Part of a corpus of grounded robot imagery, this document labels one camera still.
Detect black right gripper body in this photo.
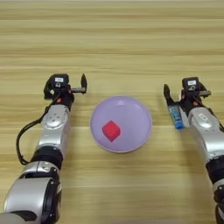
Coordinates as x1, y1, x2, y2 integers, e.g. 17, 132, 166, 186
178, 90, 205, 113

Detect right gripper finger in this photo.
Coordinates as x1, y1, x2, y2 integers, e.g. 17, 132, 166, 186
199, 82, 212, 98
163, 83, 181, 107

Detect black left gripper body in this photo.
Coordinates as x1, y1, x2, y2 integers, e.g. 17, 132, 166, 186
52, 87, 74, 110

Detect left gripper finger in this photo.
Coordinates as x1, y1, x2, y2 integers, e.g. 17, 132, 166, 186
43, 78, 53, 100
70, 73, 88, 95

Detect blue glue stick tube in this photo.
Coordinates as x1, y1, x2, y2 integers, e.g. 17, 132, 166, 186
169, 105, 185, 130

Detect round purple plate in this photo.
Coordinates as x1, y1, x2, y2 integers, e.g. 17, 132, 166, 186
89, 95, 153, 154

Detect red cube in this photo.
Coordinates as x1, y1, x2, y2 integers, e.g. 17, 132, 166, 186
101, 120, 122, 143

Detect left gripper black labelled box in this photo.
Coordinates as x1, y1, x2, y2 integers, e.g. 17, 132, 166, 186
51, 73, 70, 90

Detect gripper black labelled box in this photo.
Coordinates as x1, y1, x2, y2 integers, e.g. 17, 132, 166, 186
51, 73, 70, 90
181, 76, 200, 93

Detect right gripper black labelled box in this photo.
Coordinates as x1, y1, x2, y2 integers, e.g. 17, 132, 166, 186
181, 76, 200, 93

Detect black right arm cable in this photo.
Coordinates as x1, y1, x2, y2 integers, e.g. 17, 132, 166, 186
207, 107, 224, 133

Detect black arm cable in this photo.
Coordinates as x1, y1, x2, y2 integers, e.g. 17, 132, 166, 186
207, 107, 224, 133
16, 100, 58, 166

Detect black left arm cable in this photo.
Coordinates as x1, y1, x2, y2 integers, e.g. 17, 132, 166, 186
16, 100, 58, 166

